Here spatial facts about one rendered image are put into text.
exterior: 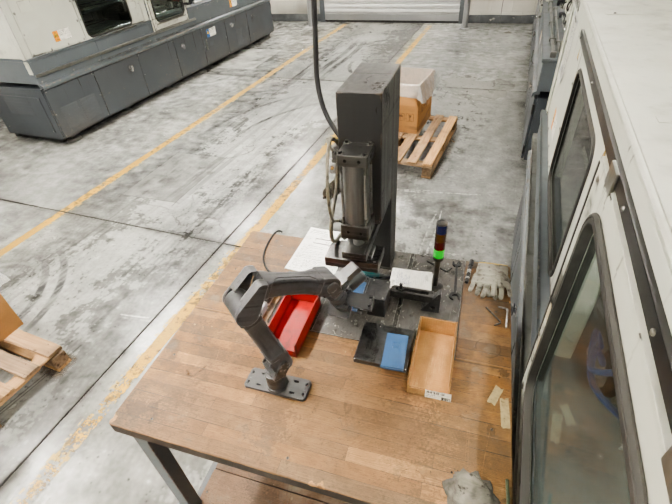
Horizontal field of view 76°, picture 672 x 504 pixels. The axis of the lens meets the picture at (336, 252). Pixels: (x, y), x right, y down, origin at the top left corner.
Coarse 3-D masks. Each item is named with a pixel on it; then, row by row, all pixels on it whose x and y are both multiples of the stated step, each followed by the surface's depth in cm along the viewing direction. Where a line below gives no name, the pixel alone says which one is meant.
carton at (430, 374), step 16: (432, 320) 141; (416, 336) 135; (432, 336) 143; (448, 336) 142; (416, 352) 138; (432, 352) 138; (448, 352) 137; (416, 368) 133; (432, 368) 133; (448, 368) 133; (416, 384) 129; (432, 384) 129; (448, 384) 125; (448, 400) 124
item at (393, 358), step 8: (392, 336) 141; (400, 336) 141; (408, 336) 141; (392, 344) 139; (400, 344) 139; (384, 352) 137; (392, 352) 136; (400, 352) 136; (384, 360) 134; (392, 360) 134; (400, 360) 134; (384, 368) 132; (392, 368) 130; (400, 368) 128
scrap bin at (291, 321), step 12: (288, 300) 158; (300, 300) 160; (312, 300) 158; (276, 312) 148; (288, 312) 155; (300, 312) 155; (312, 312) 149; (276, 324) 150; (288, 324) 151; (300, 324) 150; (276, 336) 147; (288, 336) 146; (300, 336) 140; (288, 348) 142; (300, 348) 142
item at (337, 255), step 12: (348, 240) 141; (360, 240) 137; (372, 240) 141; (336, 252) 143; (348, 252) 136; (360, 252) 136; (372, 252) 139; (336, 264) 142; (360, 264) 139; (372, 264) 137
